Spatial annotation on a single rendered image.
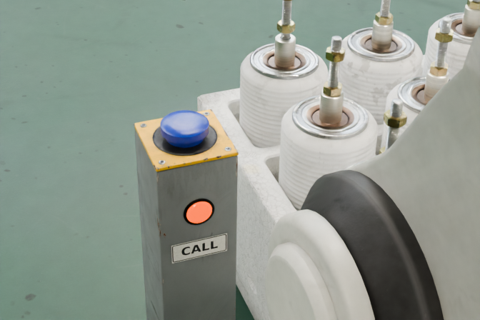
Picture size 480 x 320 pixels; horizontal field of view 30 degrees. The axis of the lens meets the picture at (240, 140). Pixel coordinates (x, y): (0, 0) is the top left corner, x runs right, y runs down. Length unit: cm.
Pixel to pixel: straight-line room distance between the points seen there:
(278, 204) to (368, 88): 19
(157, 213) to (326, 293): 31
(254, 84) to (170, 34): 63
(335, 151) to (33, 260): 43
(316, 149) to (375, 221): 41
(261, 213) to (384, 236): 46
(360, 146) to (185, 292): 22
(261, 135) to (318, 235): 53
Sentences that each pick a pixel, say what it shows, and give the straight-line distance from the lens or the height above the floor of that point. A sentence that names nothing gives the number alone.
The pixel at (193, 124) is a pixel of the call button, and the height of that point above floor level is 33.
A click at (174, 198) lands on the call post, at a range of 73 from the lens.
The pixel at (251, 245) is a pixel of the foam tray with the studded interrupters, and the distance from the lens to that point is 96.
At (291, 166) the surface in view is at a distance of 89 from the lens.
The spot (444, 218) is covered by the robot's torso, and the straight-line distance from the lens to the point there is 42.
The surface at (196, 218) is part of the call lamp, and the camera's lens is 75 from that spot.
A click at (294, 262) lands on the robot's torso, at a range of 47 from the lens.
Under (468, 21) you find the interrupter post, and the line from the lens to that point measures 107.
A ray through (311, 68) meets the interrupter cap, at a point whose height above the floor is 25.
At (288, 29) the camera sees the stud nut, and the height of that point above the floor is 29.
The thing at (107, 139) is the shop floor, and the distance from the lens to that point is 131.
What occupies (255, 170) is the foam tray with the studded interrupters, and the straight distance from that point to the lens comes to 93.
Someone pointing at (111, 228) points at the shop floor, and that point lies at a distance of 115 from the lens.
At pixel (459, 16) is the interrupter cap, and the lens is 111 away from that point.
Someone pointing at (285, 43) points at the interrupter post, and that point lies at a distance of 96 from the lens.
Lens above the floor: 73
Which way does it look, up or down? 34 degrees down
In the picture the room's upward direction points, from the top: 1 degrees clockwise
